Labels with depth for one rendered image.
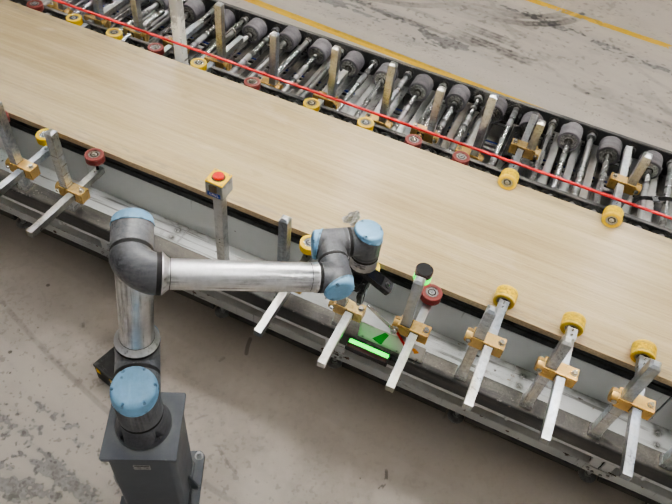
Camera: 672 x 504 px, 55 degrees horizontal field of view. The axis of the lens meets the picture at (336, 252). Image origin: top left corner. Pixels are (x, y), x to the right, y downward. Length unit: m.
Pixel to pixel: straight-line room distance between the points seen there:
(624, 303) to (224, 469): 1.77
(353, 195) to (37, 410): 1.71
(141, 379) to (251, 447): 0.95
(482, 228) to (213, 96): 1.39
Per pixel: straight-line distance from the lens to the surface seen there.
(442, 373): 2.45
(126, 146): 2.90
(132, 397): 2.17
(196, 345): 3.27
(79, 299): 3.54
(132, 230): 1.79
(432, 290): 2.39
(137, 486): 2.63
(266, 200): 2.62
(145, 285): 1.73
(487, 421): 3.06
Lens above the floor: 2.75
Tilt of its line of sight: 49 degrees down
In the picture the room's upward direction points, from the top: 8 degrees clockwise
